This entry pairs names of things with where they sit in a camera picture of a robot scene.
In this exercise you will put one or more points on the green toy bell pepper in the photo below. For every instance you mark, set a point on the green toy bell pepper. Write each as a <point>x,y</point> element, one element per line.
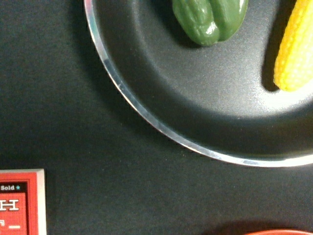
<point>207,22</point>

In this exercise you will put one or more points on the black frying pan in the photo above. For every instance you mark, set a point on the black frying pan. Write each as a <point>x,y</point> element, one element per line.
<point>219,101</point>

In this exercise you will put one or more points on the black tablecloth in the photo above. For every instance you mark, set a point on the black tablecloth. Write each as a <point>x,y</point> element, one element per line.
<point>108,172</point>

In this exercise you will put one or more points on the red book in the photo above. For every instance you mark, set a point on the red book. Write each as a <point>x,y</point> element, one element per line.
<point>22,202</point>

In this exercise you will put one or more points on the red plastic plate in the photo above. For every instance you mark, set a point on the red plastic plate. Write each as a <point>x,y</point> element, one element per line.
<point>281,232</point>

